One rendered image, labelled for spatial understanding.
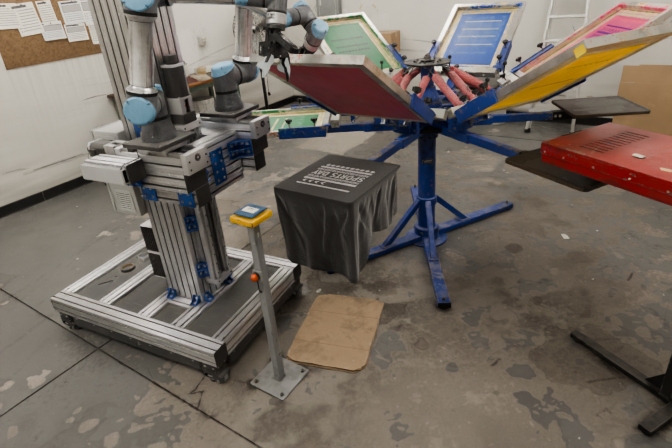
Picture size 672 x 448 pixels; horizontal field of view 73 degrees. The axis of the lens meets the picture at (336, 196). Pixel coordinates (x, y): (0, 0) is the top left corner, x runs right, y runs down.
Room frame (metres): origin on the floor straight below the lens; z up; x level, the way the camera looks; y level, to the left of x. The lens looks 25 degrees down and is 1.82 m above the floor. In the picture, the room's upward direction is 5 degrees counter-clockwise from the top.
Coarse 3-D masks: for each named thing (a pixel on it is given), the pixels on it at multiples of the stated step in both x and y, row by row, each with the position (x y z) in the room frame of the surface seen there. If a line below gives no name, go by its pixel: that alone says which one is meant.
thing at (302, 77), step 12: (276, 72) 2.14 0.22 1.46; (300, 72) 2.05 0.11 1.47; (312, 72) 2.01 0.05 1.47; (300, 84) 2.23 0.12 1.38; (312, 84) 2.18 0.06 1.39; (324, 84) 2.13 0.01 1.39; (312, 96) 2.39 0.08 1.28; (324, 96) 2.33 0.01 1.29; (336, 96) 2.27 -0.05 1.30; (348, 96) 2.22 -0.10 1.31; (336, 108) 2.51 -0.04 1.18; (348, 108) 2.44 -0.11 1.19; (360, 108) 2.38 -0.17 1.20
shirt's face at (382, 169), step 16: (320, 160) 2.32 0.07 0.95; (336, 160) 2.30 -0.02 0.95; (352, 160) 2.28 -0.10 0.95; (368, 160) 2.26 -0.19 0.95; (304, 176) 2.11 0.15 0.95; (384, 176) 2.03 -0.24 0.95; (304, 192) 1.92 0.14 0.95; (320, 192) 1.90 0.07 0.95; (336, 192) 1.89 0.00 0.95; (352, 192) 1.87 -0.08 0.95
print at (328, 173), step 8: (320, 168) 2.20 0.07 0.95; (328, 168) 2.19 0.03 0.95; (336, 168) 2.18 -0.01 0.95; (344, 168) 2.17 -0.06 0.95; (352, 168) 2.16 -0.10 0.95; (312, 176) 2.10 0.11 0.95; (320, 176) 2.09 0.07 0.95; (328, 176) 2.09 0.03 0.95; (336, 176) 2.08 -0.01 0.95; (344, 176) 2.07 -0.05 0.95; (352, 176) 2.06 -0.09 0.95; (360, 176) 2.05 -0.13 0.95; (368, 176) 2.04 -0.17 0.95; (312, 184) 2.00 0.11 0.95; (320, 184) 2.00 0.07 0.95; (344, 184) 1.97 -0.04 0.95; (352, 184) 1.96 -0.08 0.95
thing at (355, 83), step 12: (324, 72) 1.96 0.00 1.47; (336, 72) 1.92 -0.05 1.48; (348, 72) 1.89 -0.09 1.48; (360, 72) 1.85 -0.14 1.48; (336, 84) 2.08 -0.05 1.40; (348, 84) 2.04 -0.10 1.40; (360, 84) 1.99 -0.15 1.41; (372, 84) 1.95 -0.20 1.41; (360, 96) 2.17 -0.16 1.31; (372, 96) 2.12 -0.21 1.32; (384, 96) 2.07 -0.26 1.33; (372, 108) 2.32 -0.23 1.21; (384, 108) 2.26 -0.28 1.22; (396, 108) 2.21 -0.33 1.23
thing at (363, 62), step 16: (256, 64) 2.10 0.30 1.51; (272, 64) 2.04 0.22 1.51; (304, 64) 1.93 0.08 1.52; (320, 64) 1.88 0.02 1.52; (336, 64) 1.83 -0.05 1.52; (352, 64) 1.79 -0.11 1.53; (368, 64) 1.79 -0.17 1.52; (384, 80) 1.89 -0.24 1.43; (400, 96) 2.01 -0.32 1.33; (336, 112) 2.60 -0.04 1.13
